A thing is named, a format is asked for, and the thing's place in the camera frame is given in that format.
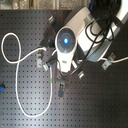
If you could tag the black perforated breadboard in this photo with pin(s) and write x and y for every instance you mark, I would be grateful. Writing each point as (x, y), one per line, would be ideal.
(30, 99)

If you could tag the blue object at edge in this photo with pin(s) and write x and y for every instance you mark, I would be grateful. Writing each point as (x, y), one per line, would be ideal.
(1, 88)

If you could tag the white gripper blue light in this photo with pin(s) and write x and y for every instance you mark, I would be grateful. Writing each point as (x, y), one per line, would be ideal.
(65, 44)

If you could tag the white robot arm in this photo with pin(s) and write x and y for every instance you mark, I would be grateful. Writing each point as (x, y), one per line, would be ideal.
(85, 38)

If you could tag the metal cable clip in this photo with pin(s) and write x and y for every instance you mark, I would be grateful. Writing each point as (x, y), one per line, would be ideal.
(80, 74)
(51, 20)
(108, 61)
(61, 89)
(39, 57)

